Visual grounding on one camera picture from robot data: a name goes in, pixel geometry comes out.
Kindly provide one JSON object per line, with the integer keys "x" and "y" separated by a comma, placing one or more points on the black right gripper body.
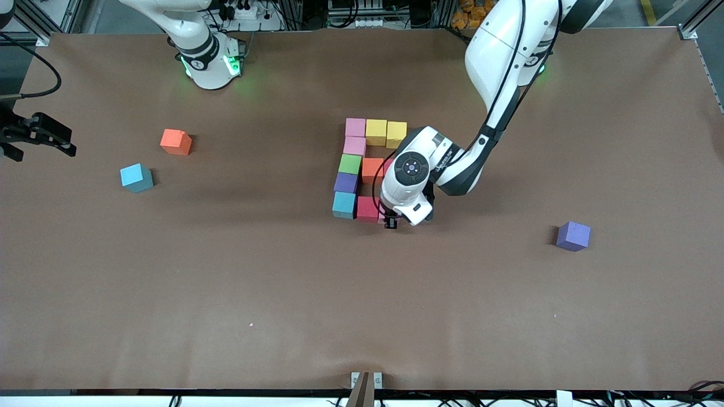
{"x": 12, "y": 133}

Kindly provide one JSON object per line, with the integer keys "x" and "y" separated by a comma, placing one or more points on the red foam cube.
{"x": 388, "y": 165}
{"x": 366, "y": 209}

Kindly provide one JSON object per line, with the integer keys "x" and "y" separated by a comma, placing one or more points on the orange foam cube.
{"x": 174, "y": 141}
{"x": 371, "y": 169}

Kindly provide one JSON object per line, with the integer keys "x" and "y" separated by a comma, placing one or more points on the cyan foam cube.
{"x": 136, "y": 177}
{"x": 343, "y": 204}

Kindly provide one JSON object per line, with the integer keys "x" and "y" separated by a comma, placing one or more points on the purple foam cube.
{"x": 345, "y": 182}
{"x": 573, "y": 236}

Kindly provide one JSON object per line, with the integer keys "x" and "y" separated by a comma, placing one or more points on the green foam cube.
{"x": 350, "y": 164}

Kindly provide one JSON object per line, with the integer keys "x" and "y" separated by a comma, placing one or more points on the yellow foam cube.
{"x": 376, "y": 131}
{"x": 395, "y": 133}

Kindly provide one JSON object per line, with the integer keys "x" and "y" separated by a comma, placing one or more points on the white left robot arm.
{"x": 498, "y": 39}

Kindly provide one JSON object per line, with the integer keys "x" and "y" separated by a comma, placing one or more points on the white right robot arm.
{"x": 209, "y": 62}

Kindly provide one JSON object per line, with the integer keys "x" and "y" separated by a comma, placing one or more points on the brown table cover sheet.
{"x": 362, "y": 294}

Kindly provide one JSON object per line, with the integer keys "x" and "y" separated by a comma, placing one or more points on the small white socket strip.
{"x": 373, "y": 22}

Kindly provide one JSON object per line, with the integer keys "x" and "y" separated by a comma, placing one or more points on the bag of orange items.
{"x": 469, "y": 14}

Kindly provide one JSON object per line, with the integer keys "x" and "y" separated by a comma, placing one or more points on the white power strip with plugs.
{"x": 249, "y": 12}

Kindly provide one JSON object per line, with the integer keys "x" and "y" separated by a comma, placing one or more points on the metal bracket with brown stick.
{"x": 362, "y": 393}

